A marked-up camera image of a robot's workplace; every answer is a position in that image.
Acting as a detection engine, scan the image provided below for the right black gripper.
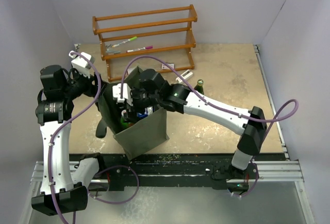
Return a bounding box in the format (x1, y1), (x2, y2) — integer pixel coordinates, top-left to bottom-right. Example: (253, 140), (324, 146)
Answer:
(123, 87), (161, 124)

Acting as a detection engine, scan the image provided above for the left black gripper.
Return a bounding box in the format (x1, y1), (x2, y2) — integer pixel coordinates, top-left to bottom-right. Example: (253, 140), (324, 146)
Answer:
(62, 67), (108, 100)

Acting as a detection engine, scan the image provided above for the blue orange juice carton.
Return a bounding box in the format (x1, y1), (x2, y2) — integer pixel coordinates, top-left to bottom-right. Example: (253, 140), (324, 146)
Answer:
(137, 106), (154, 118)

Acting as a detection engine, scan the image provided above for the orange drink plastic bottle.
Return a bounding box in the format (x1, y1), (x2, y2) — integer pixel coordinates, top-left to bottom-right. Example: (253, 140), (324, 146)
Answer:
(120, 110), (134, 129)

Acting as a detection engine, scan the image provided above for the grey-green canvas bag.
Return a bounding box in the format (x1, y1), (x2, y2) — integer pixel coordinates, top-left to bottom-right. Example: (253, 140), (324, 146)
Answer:
(95, 82), (169, 160)

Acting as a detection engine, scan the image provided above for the green glass bottle gold cap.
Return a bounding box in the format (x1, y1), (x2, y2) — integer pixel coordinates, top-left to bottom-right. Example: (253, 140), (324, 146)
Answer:
(194, 79), (204, 95)

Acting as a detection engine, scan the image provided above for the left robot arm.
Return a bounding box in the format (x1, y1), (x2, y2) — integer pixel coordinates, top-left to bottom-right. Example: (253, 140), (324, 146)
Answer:
(31, 65), (106, 216)

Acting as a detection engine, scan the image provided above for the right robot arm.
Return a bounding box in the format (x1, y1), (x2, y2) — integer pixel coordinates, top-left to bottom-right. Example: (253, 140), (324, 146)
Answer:
(117, 69), (267, 178)

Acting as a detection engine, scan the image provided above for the red white small box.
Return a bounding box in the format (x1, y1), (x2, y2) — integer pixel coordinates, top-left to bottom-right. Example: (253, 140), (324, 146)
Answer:
(127, 67), (134, 75)

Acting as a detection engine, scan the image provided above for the pink-capped marker pen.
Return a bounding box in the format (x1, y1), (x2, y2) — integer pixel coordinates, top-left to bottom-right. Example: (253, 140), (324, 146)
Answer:
(126, 46), (153, 53)

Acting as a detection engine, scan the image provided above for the white stapler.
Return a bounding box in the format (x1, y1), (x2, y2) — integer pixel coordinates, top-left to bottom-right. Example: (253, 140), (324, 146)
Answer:
(175, 70), (193, 83)

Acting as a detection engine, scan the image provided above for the wooden three-tier rack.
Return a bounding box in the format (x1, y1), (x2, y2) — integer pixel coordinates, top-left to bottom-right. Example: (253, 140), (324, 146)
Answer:
(92, 4), (197, 82)

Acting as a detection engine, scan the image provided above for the green-capped marker pen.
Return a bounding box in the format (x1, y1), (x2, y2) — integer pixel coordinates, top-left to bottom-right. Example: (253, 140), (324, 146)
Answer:
(111, 36), (137, 48)

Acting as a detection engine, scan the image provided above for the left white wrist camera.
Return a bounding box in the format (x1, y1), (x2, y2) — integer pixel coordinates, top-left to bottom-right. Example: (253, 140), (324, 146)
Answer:
(69, 50), (91, 78)

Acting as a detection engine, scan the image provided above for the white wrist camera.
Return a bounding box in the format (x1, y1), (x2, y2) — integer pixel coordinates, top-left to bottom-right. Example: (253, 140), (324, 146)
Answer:
(69, 50), (91, 78)
(112, 83), (133, 106)

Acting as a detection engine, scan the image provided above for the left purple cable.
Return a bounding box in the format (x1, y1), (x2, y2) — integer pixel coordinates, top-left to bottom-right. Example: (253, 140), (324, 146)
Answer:
(47, 51), (102, 224)

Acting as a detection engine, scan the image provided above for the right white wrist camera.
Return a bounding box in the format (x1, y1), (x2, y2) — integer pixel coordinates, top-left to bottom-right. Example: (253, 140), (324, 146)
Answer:
(112, 83), (133, 106)

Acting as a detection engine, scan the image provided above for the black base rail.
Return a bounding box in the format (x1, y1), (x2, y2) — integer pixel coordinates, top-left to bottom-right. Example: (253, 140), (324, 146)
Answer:
(69, 152), (258, 191)

